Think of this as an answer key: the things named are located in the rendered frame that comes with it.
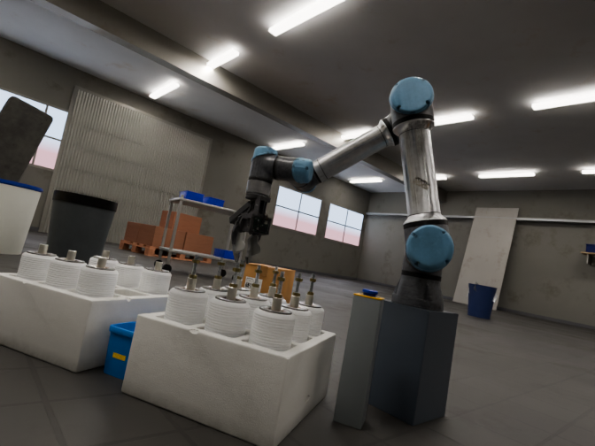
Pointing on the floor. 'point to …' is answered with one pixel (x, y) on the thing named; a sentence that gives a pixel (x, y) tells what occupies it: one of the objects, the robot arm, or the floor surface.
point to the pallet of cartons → (188, 225)
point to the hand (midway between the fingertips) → (241, 258)
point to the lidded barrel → (16, 214)
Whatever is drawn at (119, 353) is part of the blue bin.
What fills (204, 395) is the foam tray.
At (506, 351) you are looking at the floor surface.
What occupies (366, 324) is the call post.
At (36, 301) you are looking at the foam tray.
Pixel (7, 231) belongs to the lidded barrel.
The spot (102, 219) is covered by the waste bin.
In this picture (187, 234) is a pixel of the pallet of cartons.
